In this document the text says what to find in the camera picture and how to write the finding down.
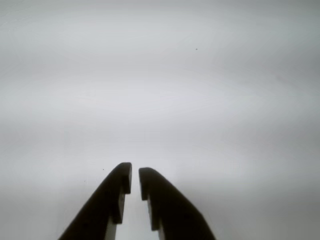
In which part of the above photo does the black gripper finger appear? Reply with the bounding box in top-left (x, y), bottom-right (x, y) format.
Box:
top-left (138, 167), bottom-right (216, 240)
top-left (57, 162), bottom-right (133, 240)

